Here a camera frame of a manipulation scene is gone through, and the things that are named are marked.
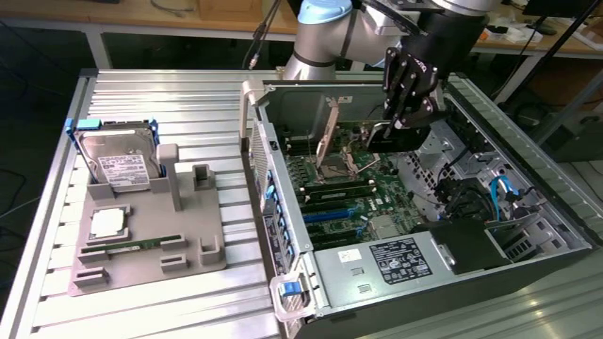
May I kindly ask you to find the thin grey cable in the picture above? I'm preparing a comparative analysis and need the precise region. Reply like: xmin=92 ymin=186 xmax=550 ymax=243
xmin=149 ymin=0 xmax=196 ymax=17

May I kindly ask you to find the dark grey cabinet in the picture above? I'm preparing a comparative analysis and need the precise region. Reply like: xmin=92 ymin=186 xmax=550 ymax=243
xmin=540 ymin=112 xmax=603 ymax=164

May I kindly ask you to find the grey power supply unit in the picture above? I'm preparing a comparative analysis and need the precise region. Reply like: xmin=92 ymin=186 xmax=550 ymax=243
xmin=300 ymin=231 xmax=457 ymax=309

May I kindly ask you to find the hard disk in blue caddy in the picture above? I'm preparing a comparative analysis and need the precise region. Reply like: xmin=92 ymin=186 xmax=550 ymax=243
xmin=65 ymin=118 xmax=158 ymax=194

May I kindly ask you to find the silver CPU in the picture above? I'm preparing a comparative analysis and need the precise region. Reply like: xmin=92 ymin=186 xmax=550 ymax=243
xmin=89 ymin=210 xmax=129 ymax=238

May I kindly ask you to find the silver chipset heat sink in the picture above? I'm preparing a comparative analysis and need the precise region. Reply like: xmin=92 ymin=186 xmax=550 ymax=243
xmin=369 ymin=217 xmax=409 ymax=239

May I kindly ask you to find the black graphics card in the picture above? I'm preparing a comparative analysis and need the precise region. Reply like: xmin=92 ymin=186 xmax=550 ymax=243
xmin=314 ymin=95 xmax=430 ymax=168

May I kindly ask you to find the white foam block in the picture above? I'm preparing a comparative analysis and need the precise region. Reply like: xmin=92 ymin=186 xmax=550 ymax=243
xmin=484 ymin=23 xmax=540 ymax=45

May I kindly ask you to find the grey parts rack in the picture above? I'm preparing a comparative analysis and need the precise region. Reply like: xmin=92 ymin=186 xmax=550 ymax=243
xmin=66 ymin=143 xmax=229 ymax=298

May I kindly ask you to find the grey metal stand leg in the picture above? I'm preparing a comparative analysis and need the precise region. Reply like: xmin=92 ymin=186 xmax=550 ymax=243
xmin=530 ymin=69 xmax=603 ymax=143

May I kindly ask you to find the green RAM stick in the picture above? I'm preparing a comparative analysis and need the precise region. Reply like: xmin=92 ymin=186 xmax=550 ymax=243
xmin=96 ymin=237 xmax=170 ymax=254

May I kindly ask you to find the green motherboard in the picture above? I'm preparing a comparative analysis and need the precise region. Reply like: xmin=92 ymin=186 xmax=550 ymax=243
xmin=277 ymin=119 xmax=425 ymax=248

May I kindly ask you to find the blue wire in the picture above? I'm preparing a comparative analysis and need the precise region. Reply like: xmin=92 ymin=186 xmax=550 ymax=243
xmin=488 ymin=174 xmax=520 ymax=222

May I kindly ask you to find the small metal disk bay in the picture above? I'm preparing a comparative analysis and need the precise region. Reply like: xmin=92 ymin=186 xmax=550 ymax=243
xmin=484 ymin=211 xmax=553 ymax=264

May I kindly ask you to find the socket cover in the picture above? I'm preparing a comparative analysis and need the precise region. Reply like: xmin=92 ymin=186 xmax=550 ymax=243
xmin=345 ymin=147 xmax=385 ymax=174

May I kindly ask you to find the wooden desk with white legs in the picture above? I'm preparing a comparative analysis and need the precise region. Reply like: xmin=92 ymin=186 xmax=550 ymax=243
xmin=468 ymin=0 xmax=603 ymax=104
xmin=0 ymin=0 xmax=302 ymax=70

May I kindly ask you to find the black open PC case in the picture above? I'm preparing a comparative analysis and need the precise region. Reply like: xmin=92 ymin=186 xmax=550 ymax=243
xmin=238 ymin=79 xmax=603 ymax=339

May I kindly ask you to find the black RAM stick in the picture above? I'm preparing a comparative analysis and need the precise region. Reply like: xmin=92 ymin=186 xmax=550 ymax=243
xmin=305 ymin=185 xmax=373 ymax=203

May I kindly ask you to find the black hanging cable with plug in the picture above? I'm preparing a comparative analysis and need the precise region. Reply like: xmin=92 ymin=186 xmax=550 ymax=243
xmin=246 ymin=0 xmax=284 ymax=70

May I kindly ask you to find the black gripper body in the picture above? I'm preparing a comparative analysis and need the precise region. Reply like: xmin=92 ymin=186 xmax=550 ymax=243
xmin=398 ymin=10 xmax=490 ymax=85

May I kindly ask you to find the black monitor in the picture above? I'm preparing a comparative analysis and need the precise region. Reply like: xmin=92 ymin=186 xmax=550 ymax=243
xmin=521 ymin=0 xmax=603 ymax=36

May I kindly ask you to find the black stand pole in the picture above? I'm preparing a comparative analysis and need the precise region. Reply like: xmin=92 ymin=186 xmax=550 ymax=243
xmin=544 ymin=0 xmax=597 ymax=58

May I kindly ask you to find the large metal disk bay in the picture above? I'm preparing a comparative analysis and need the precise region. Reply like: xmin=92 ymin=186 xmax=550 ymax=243
xmin=398 ymin=116 xmax=477 ymax=199

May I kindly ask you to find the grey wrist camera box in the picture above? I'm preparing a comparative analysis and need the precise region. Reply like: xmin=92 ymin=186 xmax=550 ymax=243
xmin=362 ymin=0 xmax=428 ymax=37

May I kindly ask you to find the CPU socket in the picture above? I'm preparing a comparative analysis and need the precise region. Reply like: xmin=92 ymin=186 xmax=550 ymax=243
xmin=313 ymin=155 xmax=352 ymax=185

